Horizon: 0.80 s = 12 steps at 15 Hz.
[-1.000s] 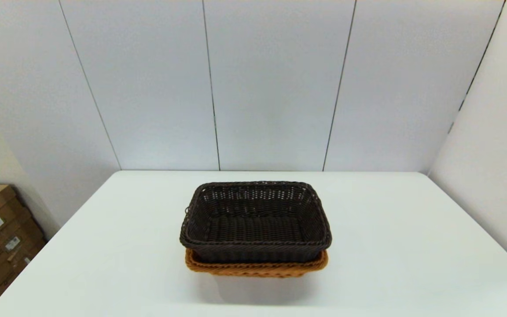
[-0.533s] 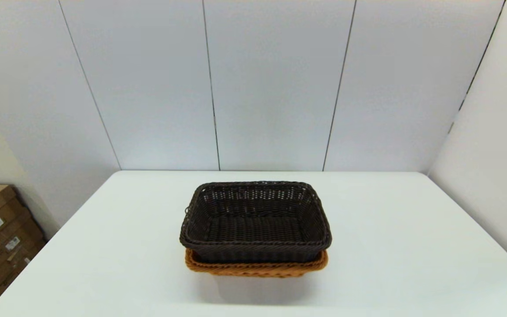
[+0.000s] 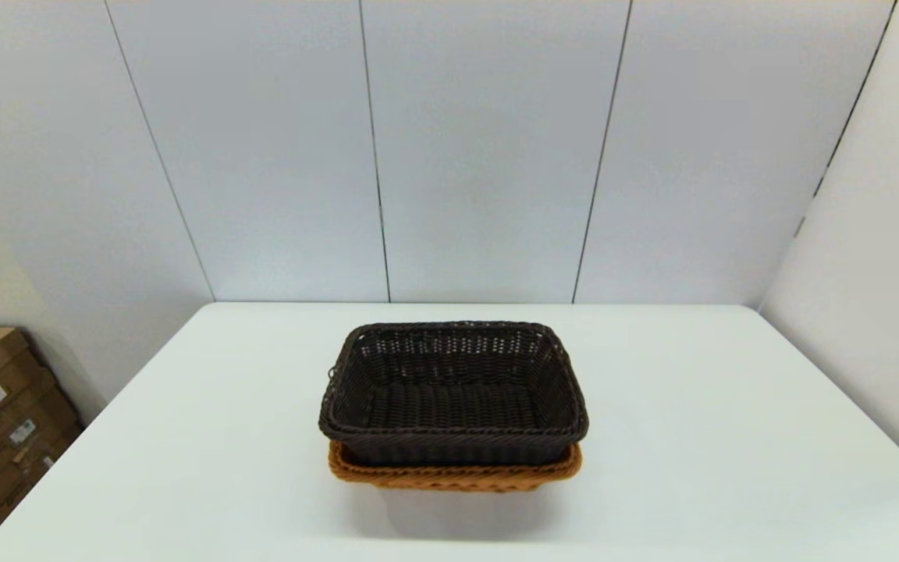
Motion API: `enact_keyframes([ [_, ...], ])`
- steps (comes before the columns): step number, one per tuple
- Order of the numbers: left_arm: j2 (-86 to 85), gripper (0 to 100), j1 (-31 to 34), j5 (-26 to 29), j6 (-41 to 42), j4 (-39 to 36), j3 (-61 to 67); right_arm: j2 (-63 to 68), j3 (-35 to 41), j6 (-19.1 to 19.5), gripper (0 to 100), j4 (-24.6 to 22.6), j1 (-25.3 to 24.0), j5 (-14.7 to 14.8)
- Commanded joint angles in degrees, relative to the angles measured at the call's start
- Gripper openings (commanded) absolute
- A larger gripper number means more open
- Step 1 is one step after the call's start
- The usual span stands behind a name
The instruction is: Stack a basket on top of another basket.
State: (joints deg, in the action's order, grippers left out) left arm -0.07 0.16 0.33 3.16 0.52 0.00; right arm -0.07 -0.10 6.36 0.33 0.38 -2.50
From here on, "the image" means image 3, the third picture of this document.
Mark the orange wicker basket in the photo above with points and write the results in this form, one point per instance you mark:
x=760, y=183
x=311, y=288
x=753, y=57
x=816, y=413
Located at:
x=449, y=478

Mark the dark brown wicker basket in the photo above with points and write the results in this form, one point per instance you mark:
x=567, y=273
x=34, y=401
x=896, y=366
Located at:
x=449, y=406

